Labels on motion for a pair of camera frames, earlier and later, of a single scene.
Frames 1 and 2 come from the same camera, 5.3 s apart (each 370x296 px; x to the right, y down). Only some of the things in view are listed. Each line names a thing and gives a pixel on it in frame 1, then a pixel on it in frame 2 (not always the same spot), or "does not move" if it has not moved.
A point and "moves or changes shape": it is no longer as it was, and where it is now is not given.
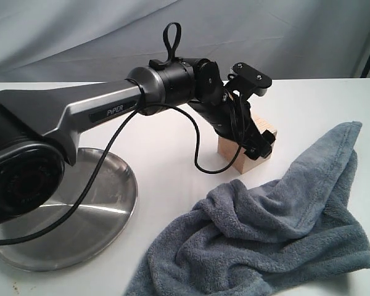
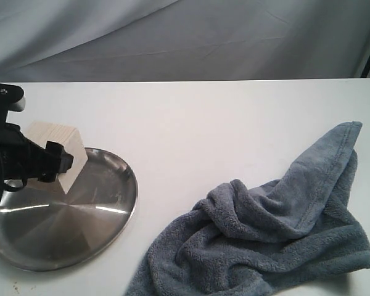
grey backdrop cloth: x=100 y=41 does not move
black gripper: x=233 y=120 -> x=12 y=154
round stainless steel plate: x=99 y=219 does not move
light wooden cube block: x=242 y=161 moves or changes shape
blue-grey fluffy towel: x=304 y=227 does not move
